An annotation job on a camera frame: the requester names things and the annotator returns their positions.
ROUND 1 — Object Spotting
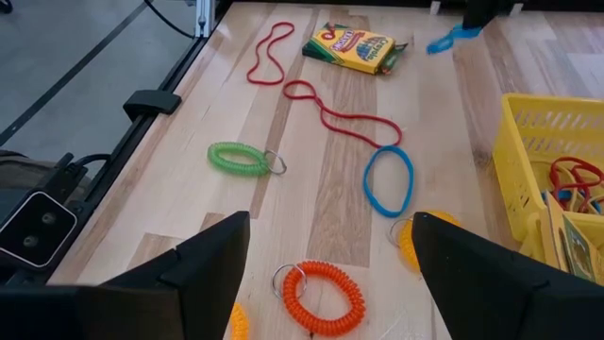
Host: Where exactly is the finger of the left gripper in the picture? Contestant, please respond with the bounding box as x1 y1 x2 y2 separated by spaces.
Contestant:
480 0 502 29
461 0 482 29

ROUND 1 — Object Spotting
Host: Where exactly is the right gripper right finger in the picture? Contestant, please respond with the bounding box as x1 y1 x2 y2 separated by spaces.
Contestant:
409 211 604 340

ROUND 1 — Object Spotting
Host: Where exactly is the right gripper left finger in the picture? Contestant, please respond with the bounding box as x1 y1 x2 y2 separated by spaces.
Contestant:
77 211 251 340

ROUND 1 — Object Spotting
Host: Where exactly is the blue rubber band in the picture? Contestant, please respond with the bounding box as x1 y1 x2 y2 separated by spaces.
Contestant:
361 144 415 219
426 24 483 56

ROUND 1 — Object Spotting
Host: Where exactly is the yellow spiral coil keychain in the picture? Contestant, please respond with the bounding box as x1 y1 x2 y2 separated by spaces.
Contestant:
389 210 462 274
229 301 250 340

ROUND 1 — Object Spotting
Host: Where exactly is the yellow green Crayola crayon box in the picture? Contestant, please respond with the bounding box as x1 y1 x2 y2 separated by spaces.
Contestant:
545 192 604 284
301 22 408 76

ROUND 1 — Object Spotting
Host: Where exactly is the orange spiral coil keychain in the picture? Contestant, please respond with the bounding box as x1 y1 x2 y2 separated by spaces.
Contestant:
271 260 367 338

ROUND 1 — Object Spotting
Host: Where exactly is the black table edge clamp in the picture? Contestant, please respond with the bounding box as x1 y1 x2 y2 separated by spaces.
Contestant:
122 89 183 122

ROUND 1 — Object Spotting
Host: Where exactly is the green spiral coil keychain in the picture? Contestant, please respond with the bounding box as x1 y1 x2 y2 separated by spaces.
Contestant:
206 141 288 179

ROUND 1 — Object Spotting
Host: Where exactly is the black table-level camera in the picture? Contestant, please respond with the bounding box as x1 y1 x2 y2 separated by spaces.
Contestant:
0 188 79 271

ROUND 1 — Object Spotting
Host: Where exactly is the silver corner bracket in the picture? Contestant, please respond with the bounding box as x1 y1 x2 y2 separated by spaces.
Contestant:
194 0 217 40

